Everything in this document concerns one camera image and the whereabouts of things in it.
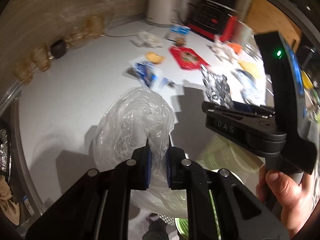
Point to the blue white wrapper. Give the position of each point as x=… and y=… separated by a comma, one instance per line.
x=151, y=76

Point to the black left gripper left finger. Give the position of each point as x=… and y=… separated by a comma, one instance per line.
x=142, y=168

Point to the red black blender base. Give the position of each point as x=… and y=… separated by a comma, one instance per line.
x=214, y=18

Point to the dark small bowl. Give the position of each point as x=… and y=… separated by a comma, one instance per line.
x=58, y=48

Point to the silver foil wrapper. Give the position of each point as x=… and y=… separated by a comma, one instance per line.
x=217, y=88

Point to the clear plastic bag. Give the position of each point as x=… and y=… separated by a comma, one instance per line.
x=139, y=117

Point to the wooden cutting board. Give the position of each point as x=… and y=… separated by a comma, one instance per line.
x=263, y=17

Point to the crumpled white tissue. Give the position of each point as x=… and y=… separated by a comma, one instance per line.
x=148, y=40

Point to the green perforated trash basket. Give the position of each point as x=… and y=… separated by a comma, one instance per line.
x=216, y=152

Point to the amber glass cup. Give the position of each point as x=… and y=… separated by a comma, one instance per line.
x=95, y=26
x=39, y=56

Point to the white electric kettle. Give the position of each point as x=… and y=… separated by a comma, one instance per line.
x=163, y=12

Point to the red snack bag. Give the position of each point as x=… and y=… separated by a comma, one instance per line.
x=187, y=58

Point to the white crumpled plastic bag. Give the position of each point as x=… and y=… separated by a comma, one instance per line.
x=223, y=51

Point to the yellow foam fruit net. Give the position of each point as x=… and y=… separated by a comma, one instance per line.
x=251, y=68

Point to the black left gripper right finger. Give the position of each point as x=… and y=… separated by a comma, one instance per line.
x=175, y=170

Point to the beige cloth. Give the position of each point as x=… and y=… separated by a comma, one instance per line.
x=9, y=208

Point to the black gas stove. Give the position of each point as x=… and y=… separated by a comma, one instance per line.
x=5, y=153

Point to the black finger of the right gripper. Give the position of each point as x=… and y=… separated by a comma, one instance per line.
x=239, y=109

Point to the blue white milk carton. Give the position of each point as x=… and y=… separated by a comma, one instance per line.
x=178, y=34

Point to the person right hand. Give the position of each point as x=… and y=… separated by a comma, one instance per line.
x=296, y=199

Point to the yellow bread piece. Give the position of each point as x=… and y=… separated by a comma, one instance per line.
x=154, y=58

